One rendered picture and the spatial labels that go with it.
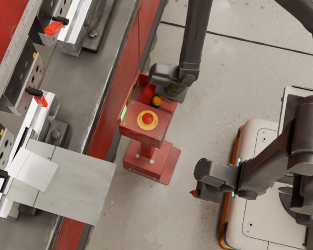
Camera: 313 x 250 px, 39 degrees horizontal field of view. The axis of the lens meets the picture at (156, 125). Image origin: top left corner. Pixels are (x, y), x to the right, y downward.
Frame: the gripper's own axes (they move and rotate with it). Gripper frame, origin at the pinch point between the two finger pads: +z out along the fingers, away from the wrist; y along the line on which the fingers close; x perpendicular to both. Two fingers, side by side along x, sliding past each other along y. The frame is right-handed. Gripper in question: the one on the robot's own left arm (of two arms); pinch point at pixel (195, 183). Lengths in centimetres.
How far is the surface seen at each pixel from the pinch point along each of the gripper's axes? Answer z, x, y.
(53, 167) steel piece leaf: 17.5, -35.7, 4.6
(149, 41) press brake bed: 99, 14, -90
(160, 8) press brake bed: 99, 15, -112
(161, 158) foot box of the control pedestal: 83, 30, -25
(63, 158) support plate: 16.8, -33.9, 1.7
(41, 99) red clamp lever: 0.0, -47.5, -7.7
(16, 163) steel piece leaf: 22, -45, 6
